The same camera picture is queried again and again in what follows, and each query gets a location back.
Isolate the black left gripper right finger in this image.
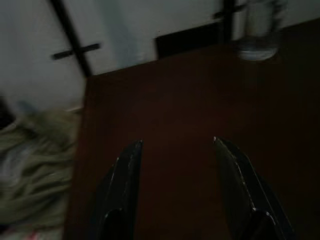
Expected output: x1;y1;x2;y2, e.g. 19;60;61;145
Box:
213;136;299;240

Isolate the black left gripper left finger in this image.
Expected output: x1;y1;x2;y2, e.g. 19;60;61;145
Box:
91;139;144;240

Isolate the olive green cloth pile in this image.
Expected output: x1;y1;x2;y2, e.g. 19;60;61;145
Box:
0;107;84;232

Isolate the white plastic bag red print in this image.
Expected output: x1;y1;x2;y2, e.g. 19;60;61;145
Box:
0;224;65;240

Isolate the black cross-base stand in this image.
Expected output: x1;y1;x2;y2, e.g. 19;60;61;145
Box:
49;0;101;78
213;0;249;46

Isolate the clear drinking glass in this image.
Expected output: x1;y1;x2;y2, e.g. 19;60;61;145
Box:
231;0;282;61

